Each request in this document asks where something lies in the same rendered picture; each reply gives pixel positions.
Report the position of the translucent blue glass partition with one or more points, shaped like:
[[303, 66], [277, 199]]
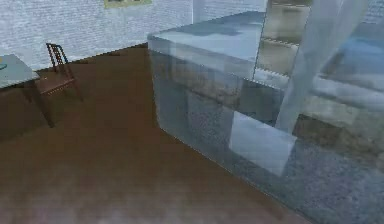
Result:
[[233, 100]]

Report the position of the dark wooden slatted chair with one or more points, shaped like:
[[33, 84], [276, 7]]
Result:
[[57, 83]]

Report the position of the grey table with dark legs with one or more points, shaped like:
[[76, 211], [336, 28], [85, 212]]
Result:
[[15, 72]]

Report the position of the teal dish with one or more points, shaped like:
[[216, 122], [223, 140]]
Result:
[[2, 65]]

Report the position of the green framed wall picture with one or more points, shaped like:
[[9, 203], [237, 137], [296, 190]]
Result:
[[126, 2]]

